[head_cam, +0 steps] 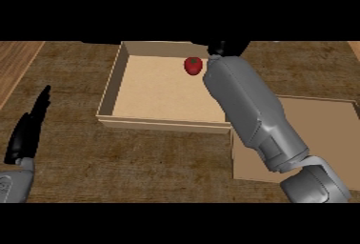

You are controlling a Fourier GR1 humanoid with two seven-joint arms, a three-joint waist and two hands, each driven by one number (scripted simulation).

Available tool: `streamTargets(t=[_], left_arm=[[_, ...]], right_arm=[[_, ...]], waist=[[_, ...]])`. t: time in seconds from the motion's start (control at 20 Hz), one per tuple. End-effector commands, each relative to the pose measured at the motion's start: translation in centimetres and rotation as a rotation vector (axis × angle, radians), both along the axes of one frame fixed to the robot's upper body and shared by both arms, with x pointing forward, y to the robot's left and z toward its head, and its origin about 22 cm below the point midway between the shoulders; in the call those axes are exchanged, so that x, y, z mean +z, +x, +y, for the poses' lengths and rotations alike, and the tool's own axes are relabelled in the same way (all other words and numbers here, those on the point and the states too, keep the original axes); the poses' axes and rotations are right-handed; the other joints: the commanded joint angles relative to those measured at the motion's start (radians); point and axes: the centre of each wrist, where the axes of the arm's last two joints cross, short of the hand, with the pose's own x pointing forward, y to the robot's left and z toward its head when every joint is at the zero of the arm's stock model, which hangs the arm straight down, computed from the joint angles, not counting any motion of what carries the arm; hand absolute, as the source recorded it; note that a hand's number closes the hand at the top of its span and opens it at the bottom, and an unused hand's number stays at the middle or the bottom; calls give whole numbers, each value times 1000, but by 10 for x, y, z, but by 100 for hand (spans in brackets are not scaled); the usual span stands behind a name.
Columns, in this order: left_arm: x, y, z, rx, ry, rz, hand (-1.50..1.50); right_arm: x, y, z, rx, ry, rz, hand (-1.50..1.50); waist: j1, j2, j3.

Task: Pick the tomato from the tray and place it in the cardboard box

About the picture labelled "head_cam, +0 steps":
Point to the red tomato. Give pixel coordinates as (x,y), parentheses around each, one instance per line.
(191,65)

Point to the pale wooden tray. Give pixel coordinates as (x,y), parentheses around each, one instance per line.
(159,92)

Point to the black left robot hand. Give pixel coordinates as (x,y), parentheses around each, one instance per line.
(25,133)

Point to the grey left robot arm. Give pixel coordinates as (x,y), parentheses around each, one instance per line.
(16,184)

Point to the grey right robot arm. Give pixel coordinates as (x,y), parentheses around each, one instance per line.
(255,117)

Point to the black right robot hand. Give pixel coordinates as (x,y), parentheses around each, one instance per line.
(227,47)

